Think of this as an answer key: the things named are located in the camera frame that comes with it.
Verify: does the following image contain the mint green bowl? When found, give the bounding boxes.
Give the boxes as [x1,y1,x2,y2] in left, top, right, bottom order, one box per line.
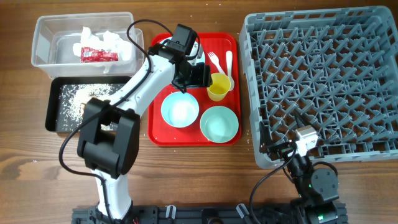
[200,106,239,144]

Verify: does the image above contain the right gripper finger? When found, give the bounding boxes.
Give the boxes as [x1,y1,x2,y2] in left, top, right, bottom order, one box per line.
[259,121,274,154]
[294,111,319,144]

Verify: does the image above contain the red snack wrapper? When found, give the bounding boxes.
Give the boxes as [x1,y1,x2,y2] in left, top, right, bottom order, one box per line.
[80,47,119,63]

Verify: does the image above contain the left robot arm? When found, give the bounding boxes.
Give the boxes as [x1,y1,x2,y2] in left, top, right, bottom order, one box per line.
[77,24,212,223]

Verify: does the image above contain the light blue plate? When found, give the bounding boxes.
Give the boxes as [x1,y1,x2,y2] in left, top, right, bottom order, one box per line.
[158,36,206,67]

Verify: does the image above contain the white napkin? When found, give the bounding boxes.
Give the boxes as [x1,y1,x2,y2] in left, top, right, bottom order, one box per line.
[72,27,132,62]

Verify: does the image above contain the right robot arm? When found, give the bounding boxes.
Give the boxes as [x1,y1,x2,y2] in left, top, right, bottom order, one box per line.
[249,112,339,223]

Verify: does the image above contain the white plastic spoon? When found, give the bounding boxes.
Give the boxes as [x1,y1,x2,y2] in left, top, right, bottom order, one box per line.
[226,50,234,91]

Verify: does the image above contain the white plastic fork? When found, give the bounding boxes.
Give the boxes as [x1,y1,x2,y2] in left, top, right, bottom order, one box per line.
[208,52,226,75]

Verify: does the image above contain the black food waste tray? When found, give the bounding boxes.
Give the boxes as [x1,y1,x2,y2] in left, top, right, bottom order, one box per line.
[45,76,130,133]

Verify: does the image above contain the yellow plastic cup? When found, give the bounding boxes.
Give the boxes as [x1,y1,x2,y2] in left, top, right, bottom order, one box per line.
[207,73,231,101]

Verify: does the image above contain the light blue bowl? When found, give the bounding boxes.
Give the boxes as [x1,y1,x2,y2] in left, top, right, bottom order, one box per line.
[160,92,199,128]

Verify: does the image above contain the rice and food scraps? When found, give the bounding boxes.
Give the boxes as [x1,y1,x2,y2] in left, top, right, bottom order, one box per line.
[55,83,122,133]

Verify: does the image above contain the red serving tray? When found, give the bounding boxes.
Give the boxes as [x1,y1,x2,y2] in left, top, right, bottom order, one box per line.
[147,32,241,147]

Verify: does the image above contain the grey dishwasher rack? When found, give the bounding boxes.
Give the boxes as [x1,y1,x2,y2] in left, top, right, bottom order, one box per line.
[239,6,397,169]

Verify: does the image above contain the clear plastic waste bin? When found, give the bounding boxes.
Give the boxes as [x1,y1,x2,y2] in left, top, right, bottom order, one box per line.
[31,12,144,79]

